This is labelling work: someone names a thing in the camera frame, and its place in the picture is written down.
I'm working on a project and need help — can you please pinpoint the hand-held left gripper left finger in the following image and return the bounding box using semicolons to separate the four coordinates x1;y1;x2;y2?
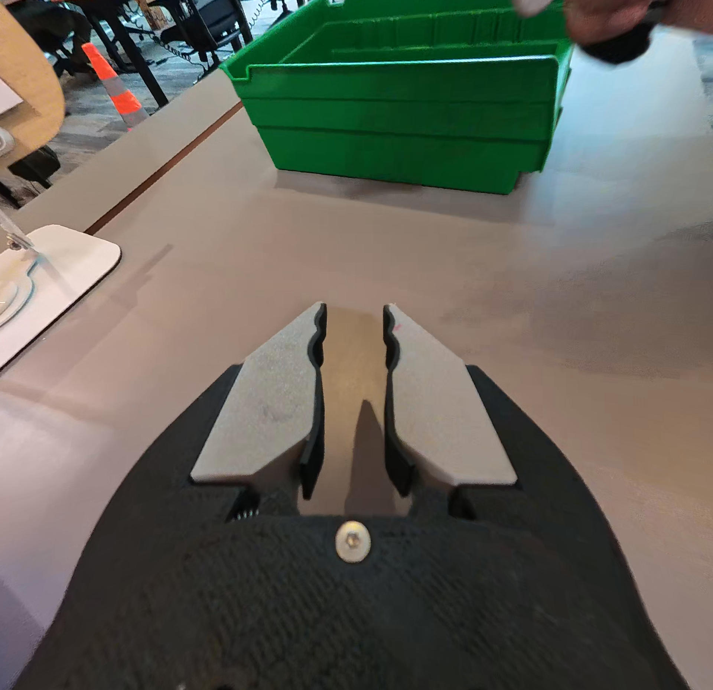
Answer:
189;302;329;501

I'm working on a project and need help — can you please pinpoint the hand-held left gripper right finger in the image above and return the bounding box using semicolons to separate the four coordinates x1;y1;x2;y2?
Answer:
382;304;519;498

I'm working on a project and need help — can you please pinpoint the green plastic bin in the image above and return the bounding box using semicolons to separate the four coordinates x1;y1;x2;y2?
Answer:
220;0;574;196

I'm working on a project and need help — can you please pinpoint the orange traffic cone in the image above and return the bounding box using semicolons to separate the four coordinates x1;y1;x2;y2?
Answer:
82;42;150;131

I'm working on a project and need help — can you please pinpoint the instruction sign on stand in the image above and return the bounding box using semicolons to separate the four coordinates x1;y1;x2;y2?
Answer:
0;1;122;370

